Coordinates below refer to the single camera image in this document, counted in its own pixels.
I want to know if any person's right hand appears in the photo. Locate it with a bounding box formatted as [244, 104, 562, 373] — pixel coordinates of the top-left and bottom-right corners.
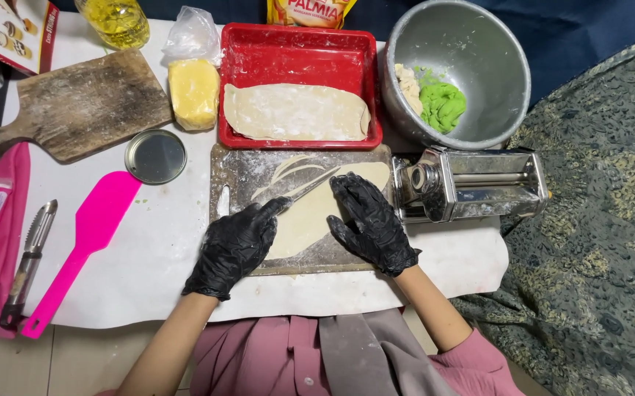
[326, 172, 423, 277]

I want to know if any person's left hand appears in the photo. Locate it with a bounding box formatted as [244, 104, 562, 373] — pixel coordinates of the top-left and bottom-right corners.
[182, 196, 293, 301]

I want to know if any silver knife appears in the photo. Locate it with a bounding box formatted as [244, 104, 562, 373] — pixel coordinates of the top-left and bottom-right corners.
[280, 166, 341, 209]

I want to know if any white table mat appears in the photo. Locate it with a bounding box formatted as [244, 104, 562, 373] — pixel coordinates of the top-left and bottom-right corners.
[1, 12, 511, 330]

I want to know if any grey floured cutting board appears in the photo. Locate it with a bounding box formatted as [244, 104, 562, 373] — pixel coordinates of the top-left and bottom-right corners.
[210, 144, 396, 276]

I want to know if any thin dough strip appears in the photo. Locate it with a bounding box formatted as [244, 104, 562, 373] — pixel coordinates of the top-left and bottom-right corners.
[251, 164, 326, 200]

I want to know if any curved dough strip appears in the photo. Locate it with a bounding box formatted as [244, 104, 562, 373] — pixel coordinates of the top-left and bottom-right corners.
[270, 154, 318, 185]

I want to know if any steel pasta machine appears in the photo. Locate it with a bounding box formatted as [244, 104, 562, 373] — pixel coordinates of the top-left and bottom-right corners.
[391, 146, 552, 224]

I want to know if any pink shirt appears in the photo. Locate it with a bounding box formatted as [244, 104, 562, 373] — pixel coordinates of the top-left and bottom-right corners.
[94, 308, 527, 396]

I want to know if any round metal lid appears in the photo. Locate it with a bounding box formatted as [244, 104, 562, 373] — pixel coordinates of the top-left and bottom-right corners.
[125, 129, 187, 185]

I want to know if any grey scarf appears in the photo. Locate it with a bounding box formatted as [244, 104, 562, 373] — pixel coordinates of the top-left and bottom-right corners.
[318, 308, 461, 396]

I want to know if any pink plastic spatula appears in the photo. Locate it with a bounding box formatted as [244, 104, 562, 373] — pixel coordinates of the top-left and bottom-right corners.
[20, 170, 143, 340]

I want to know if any green dough lump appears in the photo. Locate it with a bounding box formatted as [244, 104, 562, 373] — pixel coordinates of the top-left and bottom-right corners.
[413, 66, 467, 134]

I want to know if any long folded dough sheet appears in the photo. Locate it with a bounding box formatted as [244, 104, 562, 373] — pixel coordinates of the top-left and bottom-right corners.
[223, 83, 372, 142]

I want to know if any white dough lump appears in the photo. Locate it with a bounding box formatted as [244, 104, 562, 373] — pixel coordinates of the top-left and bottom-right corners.
[394, 63, 424, 116]

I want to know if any yellow butter block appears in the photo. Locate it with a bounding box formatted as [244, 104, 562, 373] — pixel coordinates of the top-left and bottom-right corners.
[168, 58, 221, 132]

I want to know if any red plastic tray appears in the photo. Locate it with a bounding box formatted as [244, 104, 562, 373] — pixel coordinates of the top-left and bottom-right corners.
[218, 22, 384, 151]

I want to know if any metal peeler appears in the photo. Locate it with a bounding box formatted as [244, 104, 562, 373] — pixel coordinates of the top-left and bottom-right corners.
[0, 199, 58, 331]

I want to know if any large metal bowl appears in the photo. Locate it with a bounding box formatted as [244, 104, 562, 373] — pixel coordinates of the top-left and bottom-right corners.
[380, 0, 533, 151]

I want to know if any wooden cutting board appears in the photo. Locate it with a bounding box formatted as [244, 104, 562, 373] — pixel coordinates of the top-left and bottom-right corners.
[0, 48, 174, 170]

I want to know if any patterned grey rug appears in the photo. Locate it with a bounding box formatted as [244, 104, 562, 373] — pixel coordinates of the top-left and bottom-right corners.
[449, 25, 635, 396]

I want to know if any clear plastic bag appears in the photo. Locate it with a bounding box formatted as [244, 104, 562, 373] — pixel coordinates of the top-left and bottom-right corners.
[161, 5, 223, 67]

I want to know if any yellow margarine packet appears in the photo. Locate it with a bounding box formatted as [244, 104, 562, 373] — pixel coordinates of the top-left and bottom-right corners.
[266, 0, 358, 29]

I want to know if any cooking oil bottle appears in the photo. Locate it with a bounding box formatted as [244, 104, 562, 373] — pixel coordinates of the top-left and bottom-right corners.
[74, 0, 151, 50]

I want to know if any dark blue cloth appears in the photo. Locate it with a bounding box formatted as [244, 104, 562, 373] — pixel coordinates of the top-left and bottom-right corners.
[50, 0, 635, 108]

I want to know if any printed cardboard box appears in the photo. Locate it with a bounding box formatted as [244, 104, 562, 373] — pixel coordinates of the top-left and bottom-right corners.
[0, 0, 61, 76]

